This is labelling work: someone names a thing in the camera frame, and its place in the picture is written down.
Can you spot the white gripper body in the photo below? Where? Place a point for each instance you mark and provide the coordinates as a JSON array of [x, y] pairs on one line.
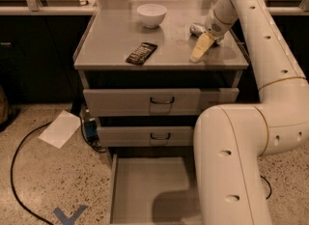
[[214, 26]]

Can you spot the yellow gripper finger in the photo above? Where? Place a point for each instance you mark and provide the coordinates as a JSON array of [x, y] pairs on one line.
[[204, 42]]

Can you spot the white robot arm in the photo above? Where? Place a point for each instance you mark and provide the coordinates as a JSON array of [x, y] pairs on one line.
[[229, 138]]

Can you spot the grey top drawer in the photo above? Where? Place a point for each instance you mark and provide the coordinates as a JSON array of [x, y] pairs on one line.
[[136, 102]]

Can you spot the grey metal drawer cabinet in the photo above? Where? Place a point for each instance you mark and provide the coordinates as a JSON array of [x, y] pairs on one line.
[[145, 96]]

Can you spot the grey middle drawer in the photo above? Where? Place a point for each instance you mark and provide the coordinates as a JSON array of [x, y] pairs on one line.
[[140, 136]]

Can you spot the grey open bottom drawer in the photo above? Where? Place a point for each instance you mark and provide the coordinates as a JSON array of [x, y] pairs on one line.
[[153, 190]]

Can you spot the white ceramic bowl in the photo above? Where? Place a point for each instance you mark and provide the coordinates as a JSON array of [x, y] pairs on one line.
[[151, 15]]

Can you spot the black snack bar packet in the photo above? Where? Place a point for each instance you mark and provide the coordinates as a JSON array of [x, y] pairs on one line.
[[141, 54]]

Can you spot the blue power box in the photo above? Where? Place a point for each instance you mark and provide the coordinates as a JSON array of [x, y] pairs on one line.
[[90, 127]]

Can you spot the white paper sheet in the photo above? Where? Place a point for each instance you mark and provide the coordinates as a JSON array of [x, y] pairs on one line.
[[60, 130]]

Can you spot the black drawer handle top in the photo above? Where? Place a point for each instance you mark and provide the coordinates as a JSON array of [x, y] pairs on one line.
[[162, 101]]

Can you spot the black drawer handle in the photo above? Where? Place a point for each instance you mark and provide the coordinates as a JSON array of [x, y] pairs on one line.
[[164, 136], [162, 101]]

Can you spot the black drawer handle middle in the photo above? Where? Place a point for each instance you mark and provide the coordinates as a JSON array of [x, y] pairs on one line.
[[164, 136]]

